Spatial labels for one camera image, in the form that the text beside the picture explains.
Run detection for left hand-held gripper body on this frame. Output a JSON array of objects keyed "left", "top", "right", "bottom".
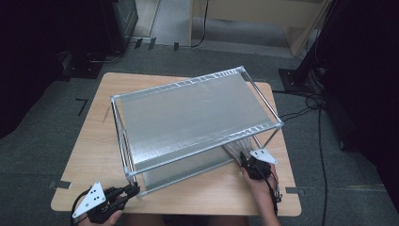
[{"left": 72, "top": 181, "right": 130, "bottom": 224}]

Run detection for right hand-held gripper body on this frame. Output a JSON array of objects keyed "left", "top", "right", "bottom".
[{"left": 244, "top": 149, "right": 279, "bottom": 182}]

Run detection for grey fluffy cloth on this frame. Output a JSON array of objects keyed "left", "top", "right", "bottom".
[{"left": 221, "top": 136, "right": 257, "bottom": 164}]

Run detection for silver two-tier metal rack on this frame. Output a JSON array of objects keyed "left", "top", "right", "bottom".
[{"left": 110, "top": 65, "right": 285, "bottom": 198}]

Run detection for person's left hand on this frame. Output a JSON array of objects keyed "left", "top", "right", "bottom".
[{"left": 76, "top": 210, "right": 123, "bottom": 226}]

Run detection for grey tape strip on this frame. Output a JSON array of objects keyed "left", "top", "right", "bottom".
[
  {"left": 285, "top": 186, "right": 305, "bottom": 196},
  {"left": 48, "top": 180, "right": 72, "bottom": 190}
]

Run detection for person's right leg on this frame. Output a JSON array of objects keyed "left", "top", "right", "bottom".
[{"left": 206, "top": 216, "right": 252, "bottom": 226}]

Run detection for black stand with pole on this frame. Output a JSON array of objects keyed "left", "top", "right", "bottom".
[{"left": 278, "top": 0, "right": 346, "bottom": 93}]

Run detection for black flat stand base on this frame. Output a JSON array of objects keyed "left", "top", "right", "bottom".
[{"left": 60, "top": 50, "right": 123, "bottom": 79}]

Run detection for light wooden cabinet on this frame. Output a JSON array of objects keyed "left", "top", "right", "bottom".
[{"left": 189, "top": 0, "right": 333, "bottom": 57}]

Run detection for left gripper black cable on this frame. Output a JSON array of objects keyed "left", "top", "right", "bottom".
[{"left": 70, "top": 187, "right": 93, "bottom": 226}]

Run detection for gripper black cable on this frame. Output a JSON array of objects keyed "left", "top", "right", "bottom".
[
  {"left": 70, "top": 187, "right": 93, "bottom": 226},
  {"left": 257, "top": 163, "right": 283, "bottom": 218}
]

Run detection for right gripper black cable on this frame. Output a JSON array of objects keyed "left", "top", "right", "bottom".
[{"left": 257, "top": 163, "right": 283, "bottom": 218}]

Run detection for long black floor cable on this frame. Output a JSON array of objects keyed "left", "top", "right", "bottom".
[{"left": 316, "top": 106, "right": 328, "bottom": 226}]

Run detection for black looped floor cables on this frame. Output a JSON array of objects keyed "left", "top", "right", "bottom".
[{"left": 272, "top": 89, "right": 327, "bottom": 123}]

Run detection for black hanging cable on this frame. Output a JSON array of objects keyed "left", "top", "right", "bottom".
[{"left": 190, "top": 0, "right": 210, "bottom": 49}]

